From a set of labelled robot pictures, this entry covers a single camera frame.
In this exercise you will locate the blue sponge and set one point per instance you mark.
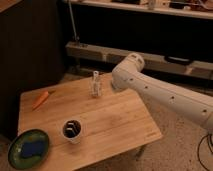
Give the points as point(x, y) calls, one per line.
point(30, 149)

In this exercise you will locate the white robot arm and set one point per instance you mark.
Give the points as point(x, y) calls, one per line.
point(195, 106)

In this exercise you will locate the orange carrot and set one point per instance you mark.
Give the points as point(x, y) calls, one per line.
point(41, 99)

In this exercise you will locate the dark wooden cabinet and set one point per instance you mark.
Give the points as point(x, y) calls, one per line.
point(31, 51)

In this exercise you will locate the white cup with dark contents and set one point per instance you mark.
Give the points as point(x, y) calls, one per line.
point(72, 131)

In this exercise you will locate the wooden table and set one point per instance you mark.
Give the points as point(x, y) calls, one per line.
point(111, 124)

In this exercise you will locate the green plate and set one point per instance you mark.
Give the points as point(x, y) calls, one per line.
point(14, 158)

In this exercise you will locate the clear plastic bottle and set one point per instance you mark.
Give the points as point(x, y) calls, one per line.
point(96, 84)

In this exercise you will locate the long wooden shelf unit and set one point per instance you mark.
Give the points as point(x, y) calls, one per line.
point(170, 40)

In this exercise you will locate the metal pole stand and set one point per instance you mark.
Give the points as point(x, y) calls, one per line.
point(76, 37)

